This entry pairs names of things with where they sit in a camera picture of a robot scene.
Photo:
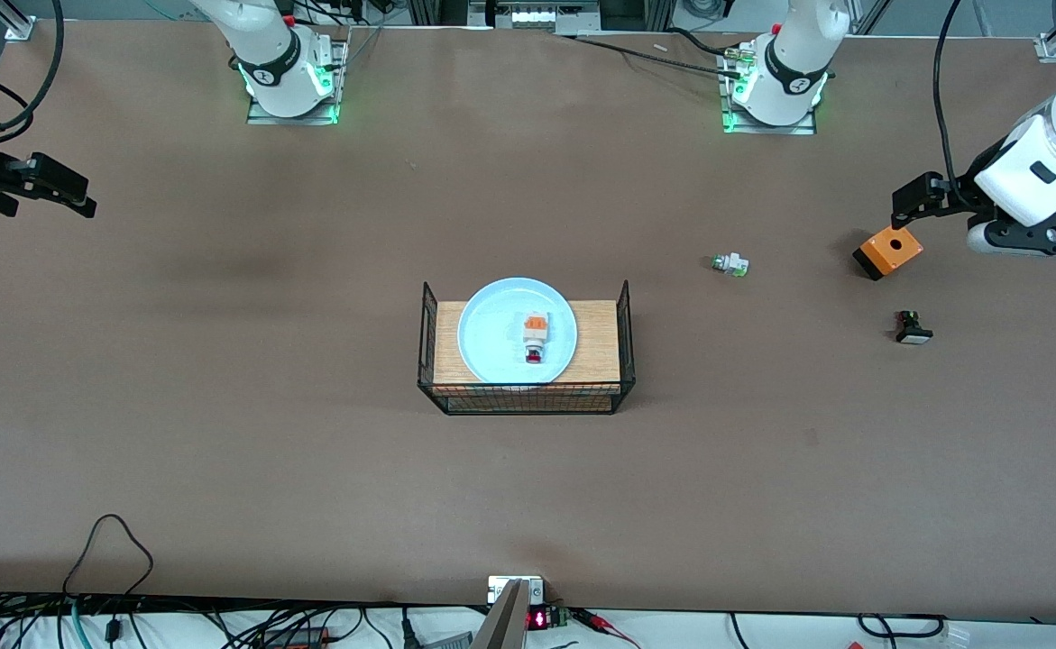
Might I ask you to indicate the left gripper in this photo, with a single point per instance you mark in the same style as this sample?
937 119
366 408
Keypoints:
958 196

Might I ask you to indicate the red push button switch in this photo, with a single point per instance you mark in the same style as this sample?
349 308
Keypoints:
537 333

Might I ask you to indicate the light blue round plate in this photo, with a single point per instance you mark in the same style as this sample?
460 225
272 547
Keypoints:
491 333

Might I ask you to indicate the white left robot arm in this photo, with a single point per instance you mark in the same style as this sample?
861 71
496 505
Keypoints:
794 54

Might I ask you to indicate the black button with white cap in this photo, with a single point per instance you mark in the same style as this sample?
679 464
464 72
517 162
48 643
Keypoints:
913 332

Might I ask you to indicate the wooden board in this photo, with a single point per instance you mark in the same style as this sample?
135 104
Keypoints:
598 342

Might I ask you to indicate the metal rack device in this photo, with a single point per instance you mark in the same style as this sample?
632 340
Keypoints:
537 16

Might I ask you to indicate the black power adapter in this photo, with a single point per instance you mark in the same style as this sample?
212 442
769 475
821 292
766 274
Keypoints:
298 636

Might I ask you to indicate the red clip lead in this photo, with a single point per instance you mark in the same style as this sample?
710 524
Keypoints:
604 624

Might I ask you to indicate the red digit display module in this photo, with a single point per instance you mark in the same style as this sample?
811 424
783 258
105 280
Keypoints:
541 618

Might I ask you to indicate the orange button enclosure box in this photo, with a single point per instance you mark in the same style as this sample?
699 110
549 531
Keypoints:
893 248

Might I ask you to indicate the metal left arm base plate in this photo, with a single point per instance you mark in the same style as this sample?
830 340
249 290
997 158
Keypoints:
798 129

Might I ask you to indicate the aluminium frame profile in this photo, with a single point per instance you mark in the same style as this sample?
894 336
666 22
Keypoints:
1052 47
21 22

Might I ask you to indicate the green push button switch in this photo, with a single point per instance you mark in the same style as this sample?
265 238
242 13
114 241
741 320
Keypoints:
733 265

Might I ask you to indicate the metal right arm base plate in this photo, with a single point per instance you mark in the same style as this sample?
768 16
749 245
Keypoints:
261 115

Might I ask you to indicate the silver camera mount bracket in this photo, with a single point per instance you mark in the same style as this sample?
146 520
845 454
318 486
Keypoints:
500 588

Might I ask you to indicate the grey camera support bar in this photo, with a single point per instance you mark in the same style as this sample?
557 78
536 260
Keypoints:
502 626

